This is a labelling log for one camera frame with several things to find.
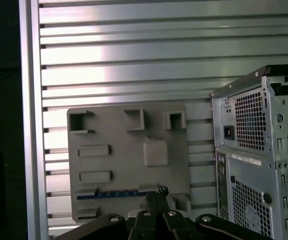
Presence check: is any black open PC case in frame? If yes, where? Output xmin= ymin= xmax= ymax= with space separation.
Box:
xmin=210 ymin=64 xmax=288 ymax=240

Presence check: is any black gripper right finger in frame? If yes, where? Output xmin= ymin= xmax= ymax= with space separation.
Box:
xmin=158 ymin=186 xmax=268 ymax=240

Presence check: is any grey parts rack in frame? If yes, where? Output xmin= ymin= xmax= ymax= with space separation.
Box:
xmin=67 ymin=102 xmax=192 ymax=223

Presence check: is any grey power supply unit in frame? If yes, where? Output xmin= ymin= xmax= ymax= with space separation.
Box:
xmin=220 ymin=91 xmax=268 ymax=151

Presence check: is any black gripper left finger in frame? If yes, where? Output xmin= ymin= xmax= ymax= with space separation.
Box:
xmin=53 ymin=191 xmax=166 ymax=240

